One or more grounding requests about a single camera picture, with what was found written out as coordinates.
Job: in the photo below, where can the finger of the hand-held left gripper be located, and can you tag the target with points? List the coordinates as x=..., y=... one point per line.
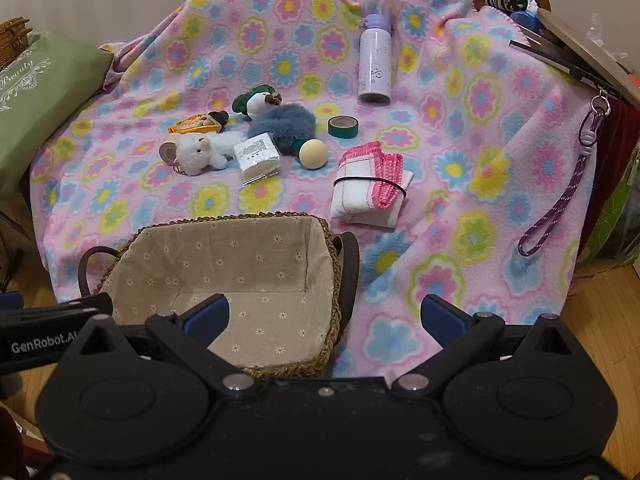
x=11, y=301
x=60, y=312

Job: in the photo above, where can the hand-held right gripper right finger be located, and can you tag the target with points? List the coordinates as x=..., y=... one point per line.
x=442, y=317

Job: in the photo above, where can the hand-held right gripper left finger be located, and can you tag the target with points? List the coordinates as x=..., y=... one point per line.
x=210, y=317

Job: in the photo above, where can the fabric-lined woven basket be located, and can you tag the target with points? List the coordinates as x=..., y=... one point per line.
x=225, y=265

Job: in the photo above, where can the white pink cloth bundle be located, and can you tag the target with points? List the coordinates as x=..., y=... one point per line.
x=357, y=195

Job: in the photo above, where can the white plush lamb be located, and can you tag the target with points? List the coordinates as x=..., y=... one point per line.
x=200, y=152

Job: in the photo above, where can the white cotton pad packet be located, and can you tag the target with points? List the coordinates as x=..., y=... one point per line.
x=255, y=155

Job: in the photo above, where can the beige foam ball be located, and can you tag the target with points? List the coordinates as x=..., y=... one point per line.
x=313, y=153

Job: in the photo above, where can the grey-blue fluffy pouch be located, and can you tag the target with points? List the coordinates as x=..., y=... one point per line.
x=280, y=125

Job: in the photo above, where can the green white plush toy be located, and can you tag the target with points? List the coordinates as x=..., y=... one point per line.
x=257, y=102

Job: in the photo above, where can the beige tape roll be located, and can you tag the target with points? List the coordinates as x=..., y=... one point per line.
x=167, y=152

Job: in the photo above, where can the green pillow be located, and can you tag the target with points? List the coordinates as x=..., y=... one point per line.
x=40, y=110

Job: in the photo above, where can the orange toy bowl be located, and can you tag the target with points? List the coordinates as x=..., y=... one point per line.
x=195, y=122

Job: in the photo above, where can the small black cylindrical object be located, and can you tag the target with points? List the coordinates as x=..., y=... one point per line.
x=220, y=117

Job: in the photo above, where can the green patterned bag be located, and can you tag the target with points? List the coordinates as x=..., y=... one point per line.
x=620, y=220

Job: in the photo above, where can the green tape roll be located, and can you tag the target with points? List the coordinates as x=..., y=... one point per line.
x=345, y=133

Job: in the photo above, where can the dark red hanging fabric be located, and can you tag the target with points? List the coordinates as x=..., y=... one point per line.
x=617, y=145

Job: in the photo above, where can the lilac drink bottle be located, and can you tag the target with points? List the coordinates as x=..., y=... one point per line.
x=375, y=65

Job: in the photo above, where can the brown wicker basket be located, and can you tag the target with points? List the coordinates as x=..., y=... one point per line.
x=12, y=40

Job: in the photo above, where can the pink floral fleece blanket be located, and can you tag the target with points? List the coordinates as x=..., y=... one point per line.
x=300, y=35

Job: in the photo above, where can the grey flat panel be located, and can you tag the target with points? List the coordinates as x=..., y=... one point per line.
x=585, y=45

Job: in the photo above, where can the blue round object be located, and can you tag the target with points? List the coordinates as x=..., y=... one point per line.
x=525, y=17

